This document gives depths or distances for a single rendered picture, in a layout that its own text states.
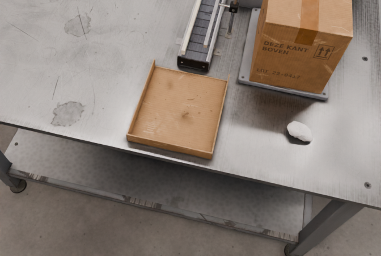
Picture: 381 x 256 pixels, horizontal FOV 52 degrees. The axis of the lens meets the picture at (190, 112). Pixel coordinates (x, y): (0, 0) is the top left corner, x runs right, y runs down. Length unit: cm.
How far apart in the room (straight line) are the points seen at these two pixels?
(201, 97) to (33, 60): 59
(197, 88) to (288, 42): 34
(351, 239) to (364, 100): 90
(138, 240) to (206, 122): 89
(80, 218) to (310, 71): 129
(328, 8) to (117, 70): 69
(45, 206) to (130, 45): 100
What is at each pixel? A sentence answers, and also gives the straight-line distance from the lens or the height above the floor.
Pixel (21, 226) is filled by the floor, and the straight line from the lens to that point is 208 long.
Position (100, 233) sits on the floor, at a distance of 197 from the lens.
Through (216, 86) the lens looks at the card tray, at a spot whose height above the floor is 83.
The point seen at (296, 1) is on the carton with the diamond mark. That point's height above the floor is 112.
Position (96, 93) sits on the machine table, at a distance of 130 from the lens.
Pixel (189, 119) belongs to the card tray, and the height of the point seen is 83.
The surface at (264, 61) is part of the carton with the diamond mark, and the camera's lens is 123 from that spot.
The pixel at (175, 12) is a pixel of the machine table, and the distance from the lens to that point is 153.
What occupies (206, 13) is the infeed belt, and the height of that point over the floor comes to 88.
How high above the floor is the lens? 187
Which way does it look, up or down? 58 degrees down
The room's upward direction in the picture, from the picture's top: 5 degrees clockwise
